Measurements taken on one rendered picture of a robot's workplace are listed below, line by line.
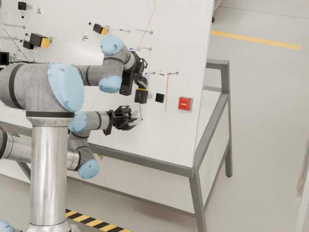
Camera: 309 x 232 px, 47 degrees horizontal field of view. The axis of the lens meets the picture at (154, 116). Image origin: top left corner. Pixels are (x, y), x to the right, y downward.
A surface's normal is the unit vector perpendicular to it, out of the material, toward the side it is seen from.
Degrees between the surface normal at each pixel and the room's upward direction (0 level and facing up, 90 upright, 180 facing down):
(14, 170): 0
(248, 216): 0
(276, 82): 0
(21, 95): 75
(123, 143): 54
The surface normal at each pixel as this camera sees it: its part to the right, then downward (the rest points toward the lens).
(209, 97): -0.17, -0.71
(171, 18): -0.42, 0.13
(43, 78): -0.26, -0.26
